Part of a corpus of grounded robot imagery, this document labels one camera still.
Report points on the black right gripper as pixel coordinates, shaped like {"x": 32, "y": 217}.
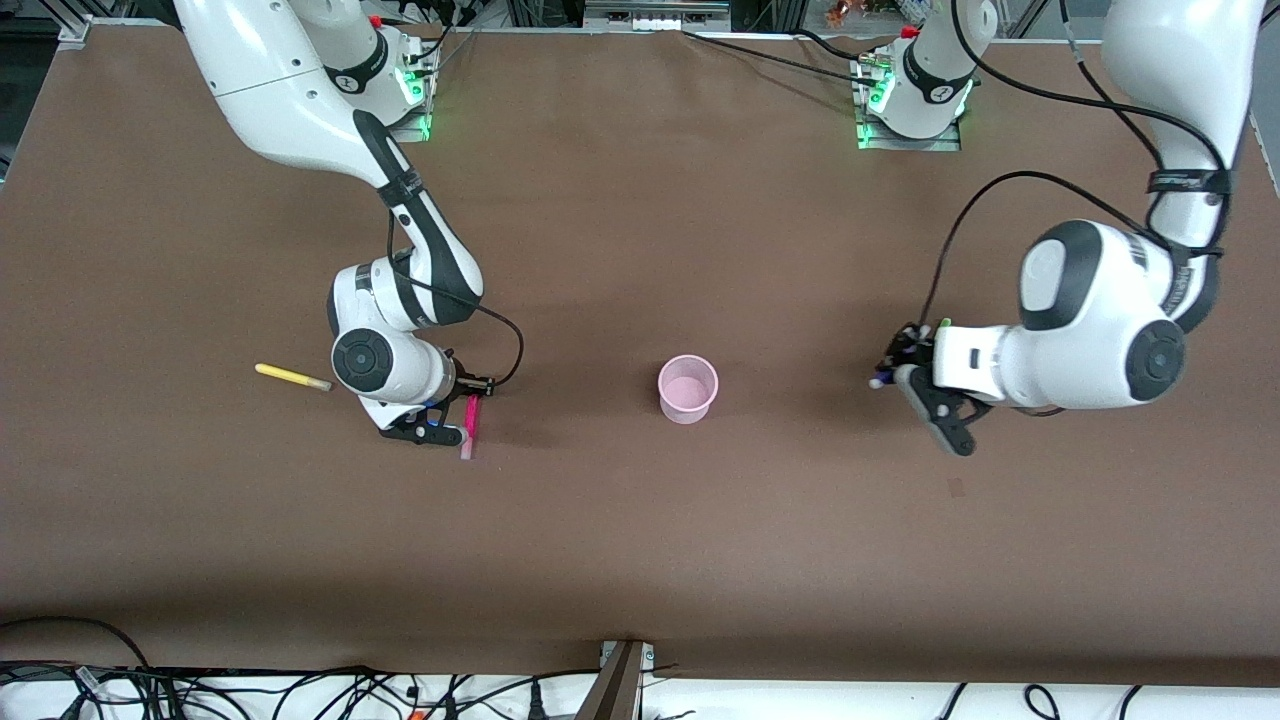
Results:
{"x": 468, "y": 385}

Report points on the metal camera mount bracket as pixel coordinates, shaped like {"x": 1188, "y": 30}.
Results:
{"x": 620, "y": 685}

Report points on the silver power strip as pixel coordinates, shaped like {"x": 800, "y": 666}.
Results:
{"x": 657, "y": 14}

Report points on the metal corner bracket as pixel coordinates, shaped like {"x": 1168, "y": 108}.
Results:
{"x": 75, "y": 30}

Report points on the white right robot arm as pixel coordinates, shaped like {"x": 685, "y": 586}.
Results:
{"x": 270, "y": 90}

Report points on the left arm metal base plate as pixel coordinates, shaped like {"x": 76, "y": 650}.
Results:
{"x": 905, "y": 144}

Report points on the yellow pen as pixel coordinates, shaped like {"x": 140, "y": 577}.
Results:
{"x": 290, "y": 377}

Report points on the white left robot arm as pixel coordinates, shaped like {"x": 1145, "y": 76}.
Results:
{"x": 1090, "y": 330}

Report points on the pink pen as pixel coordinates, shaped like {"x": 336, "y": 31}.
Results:
{"x": 470, "y": 425}

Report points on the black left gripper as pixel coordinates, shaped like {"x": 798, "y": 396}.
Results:
{"x": 903, "y": 350}

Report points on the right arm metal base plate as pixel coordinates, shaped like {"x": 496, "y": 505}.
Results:
{"x": 418, "y": 120}

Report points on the pink cup holder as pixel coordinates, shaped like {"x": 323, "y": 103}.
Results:
{"x": 687, "y": 390}

